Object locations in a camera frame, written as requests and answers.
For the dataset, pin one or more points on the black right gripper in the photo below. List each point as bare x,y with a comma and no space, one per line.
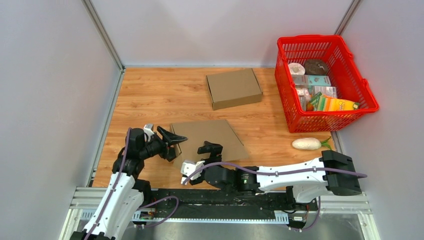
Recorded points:
216,150

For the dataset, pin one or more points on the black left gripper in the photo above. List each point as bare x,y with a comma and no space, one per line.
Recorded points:
170,138

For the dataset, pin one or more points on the brown cardboard sheet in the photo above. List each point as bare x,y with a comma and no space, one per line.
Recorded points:
213,131

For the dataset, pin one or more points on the brown cardboard box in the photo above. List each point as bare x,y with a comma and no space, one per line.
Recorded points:
233,88

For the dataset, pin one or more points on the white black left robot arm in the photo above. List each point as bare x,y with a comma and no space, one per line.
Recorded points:
125,192

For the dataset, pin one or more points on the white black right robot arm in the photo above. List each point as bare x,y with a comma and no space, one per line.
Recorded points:
304,182

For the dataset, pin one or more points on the pink white product box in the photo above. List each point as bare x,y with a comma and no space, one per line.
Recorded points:
305,95

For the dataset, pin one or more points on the green product box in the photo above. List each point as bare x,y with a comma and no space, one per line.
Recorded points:
313,103

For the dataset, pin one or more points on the teal product box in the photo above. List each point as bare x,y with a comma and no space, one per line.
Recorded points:
306,81

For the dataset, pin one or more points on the orange yellow product box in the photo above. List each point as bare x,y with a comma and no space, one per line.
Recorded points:
331,104

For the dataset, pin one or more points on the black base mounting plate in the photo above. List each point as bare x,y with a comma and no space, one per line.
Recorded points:
207,204

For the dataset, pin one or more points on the white egg-shaped object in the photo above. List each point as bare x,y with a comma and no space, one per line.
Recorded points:
307,143

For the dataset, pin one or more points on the green leafy item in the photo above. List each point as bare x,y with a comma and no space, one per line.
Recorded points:
325,143

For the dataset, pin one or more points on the white round container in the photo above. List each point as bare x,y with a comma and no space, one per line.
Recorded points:
296,68

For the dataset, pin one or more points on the red plastic basket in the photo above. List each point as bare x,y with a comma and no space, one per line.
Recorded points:
343,74

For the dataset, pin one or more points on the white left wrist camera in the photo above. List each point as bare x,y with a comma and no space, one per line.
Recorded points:
148,130

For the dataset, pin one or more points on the aluminium rail frame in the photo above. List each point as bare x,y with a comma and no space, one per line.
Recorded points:
337,218

